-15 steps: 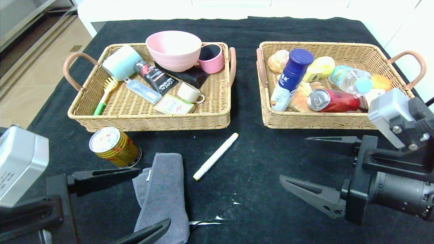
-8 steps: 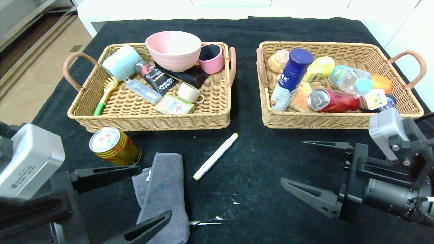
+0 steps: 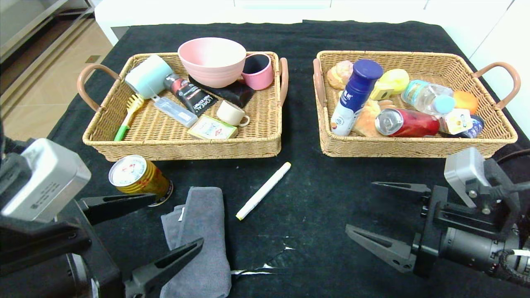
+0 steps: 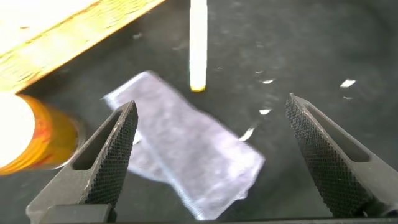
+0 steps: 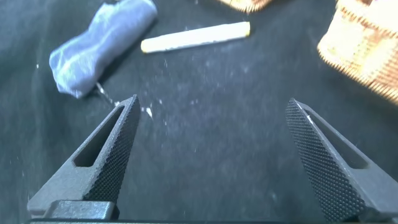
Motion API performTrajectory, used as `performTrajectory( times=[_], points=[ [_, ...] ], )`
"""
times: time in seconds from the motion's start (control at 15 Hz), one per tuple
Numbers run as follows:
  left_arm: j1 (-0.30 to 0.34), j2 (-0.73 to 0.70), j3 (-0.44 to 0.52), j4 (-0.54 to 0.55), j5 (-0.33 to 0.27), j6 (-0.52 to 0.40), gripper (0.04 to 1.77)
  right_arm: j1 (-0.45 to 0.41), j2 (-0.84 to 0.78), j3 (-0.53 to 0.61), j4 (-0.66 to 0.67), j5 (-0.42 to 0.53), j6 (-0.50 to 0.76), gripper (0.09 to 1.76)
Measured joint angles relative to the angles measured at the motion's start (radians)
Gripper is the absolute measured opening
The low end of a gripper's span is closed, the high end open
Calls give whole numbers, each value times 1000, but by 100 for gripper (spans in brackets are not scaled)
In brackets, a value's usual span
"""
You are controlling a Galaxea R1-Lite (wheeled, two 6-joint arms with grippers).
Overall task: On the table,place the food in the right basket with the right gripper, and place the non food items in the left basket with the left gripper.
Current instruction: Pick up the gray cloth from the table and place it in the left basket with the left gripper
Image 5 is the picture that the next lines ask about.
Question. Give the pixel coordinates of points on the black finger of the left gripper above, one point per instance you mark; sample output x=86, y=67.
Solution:
x=329, y=168
x=109, y=161

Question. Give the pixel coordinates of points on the grey towel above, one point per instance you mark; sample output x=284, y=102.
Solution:
x=99, y=43

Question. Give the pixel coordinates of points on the rectangular wicker basket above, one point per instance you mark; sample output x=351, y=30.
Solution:
x=245, y=4
x=367, y=46

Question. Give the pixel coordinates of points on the white marker pen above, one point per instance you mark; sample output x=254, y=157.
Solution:
x=196, y=36

